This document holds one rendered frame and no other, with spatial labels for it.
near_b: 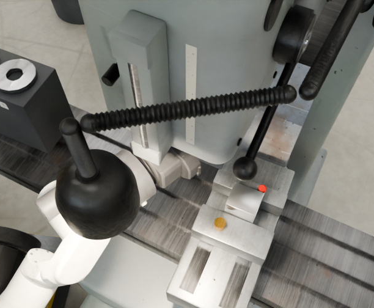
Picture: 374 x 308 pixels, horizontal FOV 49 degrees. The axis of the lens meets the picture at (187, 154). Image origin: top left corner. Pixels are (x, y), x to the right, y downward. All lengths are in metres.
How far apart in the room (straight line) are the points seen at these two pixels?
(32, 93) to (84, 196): 0.62
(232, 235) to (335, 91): 0.44
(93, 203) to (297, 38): 0.30
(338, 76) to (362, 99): 1.52
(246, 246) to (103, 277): 0.36
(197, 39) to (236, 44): 0.04
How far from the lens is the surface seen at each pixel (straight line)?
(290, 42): 0.51
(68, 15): 2.81
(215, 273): 0.82
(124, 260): 1.00
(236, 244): 0.80
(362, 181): 2.22
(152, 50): 0.39
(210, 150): 0.53
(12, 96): 0.95
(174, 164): 0.64
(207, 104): 0.29
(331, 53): 0.34
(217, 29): 0.38
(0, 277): 1.37
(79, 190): 0.34
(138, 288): 0.98
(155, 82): 0.42
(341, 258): 0.96
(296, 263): 0.93
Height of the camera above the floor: 1.81
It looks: 59 degrees down
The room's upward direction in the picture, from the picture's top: straight up
